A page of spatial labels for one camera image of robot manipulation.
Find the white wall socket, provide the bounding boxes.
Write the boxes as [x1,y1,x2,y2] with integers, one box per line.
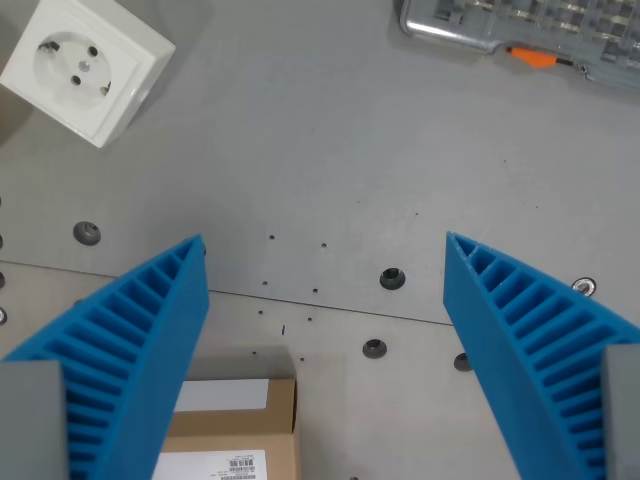
[0,0,177,149]

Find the orange screwdriver handle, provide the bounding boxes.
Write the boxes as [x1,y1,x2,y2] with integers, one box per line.
[505,45,576,69]

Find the clear plastic bit case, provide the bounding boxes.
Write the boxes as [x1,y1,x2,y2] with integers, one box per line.
[399,0,640,94]

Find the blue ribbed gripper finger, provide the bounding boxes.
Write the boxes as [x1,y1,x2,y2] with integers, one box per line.
[0,233,210,480]
[442,230,640,480]

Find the brown cardboard box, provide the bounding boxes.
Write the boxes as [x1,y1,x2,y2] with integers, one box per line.
[149,377,302,480]

